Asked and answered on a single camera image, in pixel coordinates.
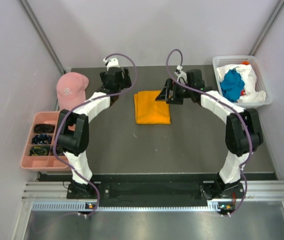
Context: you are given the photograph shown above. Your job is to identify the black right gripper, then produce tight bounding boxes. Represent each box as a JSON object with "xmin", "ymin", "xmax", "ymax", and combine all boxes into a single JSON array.
[{"xmin": 155, "ymin": 79, "xmax": 193, "ymax": 106}]

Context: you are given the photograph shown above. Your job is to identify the orange t shirt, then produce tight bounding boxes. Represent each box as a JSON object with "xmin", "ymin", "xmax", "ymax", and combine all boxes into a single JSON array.
[{"xmin": 134, "ymin": 90, "xmax": 171, "ymax": 125}]

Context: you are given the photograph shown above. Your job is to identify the pink baseball cap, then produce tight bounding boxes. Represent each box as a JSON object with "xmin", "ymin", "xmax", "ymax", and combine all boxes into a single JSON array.
[{"xmin": 56, "ymin": 72, "xmax": 89, "ymax": 110}]

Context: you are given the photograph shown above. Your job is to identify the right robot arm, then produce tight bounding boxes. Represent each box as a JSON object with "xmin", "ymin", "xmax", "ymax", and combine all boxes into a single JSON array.
[{"xmin": 156, "ymin": 65, "xmax": 263, "ymax": 200}]

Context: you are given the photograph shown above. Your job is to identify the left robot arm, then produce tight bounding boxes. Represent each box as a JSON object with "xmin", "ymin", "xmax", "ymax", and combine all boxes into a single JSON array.
[{"xmin": 55, "ymin": 67, "xmax": 132, "ymax": 198}]

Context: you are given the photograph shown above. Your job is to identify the blue t shirt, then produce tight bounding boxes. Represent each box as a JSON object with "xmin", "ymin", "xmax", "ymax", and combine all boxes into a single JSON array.
[{"xmin": 220, "ymin": 69, "xmax": 244, "ymax": 103}]

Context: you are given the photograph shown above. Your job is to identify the white plastic laundry basket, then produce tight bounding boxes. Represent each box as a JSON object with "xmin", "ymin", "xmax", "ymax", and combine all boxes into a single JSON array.
[{"xmin": 212, "ymin": 55, "xmax": 272, "ymax": 108}]

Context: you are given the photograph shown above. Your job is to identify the orange garment in basket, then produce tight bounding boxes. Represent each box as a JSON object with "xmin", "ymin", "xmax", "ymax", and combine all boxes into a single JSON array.
[{"xmin": 241, "ymin": 61, "xmax": 250, "ymax": 65}]

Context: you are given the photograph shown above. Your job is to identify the white t shirt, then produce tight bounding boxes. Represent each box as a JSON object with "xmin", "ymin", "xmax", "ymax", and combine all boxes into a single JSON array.
[{"xmin": 216, "ymin": 64, "xmax": 266, "ymax": 104}]

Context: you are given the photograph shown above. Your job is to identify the dark patterned socks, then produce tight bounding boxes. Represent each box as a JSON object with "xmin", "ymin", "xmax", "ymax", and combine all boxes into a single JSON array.
[{"xmin": 50, "ymin": 145, "xmax": 64, "ymax": 156}]

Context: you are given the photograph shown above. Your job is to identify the black folded socks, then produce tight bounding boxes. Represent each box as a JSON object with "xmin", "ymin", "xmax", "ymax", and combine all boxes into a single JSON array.
[{"xmin": 33, "ymin": 123, "xmax": 55, "ymax": 134}]

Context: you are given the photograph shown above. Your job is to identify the blue patterned socks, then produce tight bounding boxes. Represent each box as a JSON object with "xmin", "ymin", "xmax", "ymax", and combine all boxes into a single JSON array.
[{"xmin": 31, "ymin": 134, "xmax": 52, "ymax": 145}]

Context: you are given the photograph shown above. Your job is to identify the green patterned socks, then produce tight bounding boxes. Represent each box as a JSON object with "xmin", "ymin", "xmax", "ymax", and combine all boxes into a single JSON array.
[{"xmin": 30, "ymin": 145, "xmax": 51, "ymax": 157}]

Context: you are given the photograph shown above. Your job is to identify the pink divided organizer tray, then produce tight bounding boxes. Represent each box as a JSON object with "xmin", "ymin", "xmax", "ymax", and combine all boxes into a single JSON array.
[{"xmin": 20, "ymin": 111, "xmax": 71, "ymax": 172}]

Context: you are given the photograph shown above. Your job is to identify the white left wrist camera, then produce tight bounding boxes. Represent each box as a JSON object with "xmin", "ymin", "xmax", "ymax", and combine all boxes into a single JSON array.
[{"xmin": 103, "ymin": 57, "xmax": 120, "ymax": 70}]

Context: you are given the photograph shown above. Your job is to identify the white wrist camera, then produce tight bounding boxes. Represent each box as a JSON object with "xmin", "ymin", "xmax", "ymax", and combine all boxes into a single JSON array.
[
  {"xmin": 174, "ymin": 65, "xmax": 187, "ymax": 85},
  {"xmin": 103, "ymin": 57, "xmax": 120, "ymax": 70}
]

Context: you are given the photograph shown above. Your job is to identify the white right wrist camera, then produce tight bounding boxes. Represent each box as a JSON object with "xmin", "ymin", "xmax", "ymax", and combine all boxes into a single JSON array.
[{"xmin": 174, "ymin": 65, "xmax": 187, "ymax": 85}]

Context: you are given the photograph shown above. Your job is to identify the aluminium frame rail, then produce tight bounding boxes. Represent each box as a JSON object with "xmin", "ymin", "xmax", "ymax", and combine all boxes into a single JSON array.
[{"xmin": 22, "ymin": 180, "xmax": 284, "ymax": 212}]

